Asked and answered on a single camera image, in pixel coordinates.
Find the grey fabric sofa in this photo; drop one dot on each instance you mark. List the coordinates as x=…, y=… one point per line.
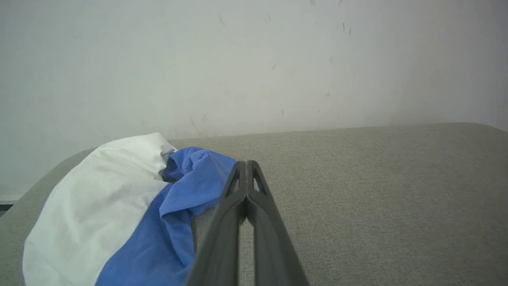
x=377, y=206

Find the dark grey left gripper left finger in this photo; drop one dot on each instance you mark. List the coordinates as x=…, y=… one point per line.
x=222, y=238

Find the dark baseboard strip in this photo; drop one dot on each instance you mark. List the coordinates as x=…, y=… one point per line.
x=5, y=205

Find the blue and white T-shirt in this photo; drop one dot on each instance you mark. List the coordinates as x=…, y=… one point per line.
x=99, y=206

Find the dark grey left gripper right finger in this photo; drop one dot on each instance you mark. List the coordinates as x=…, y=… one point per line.
x=270, y=246

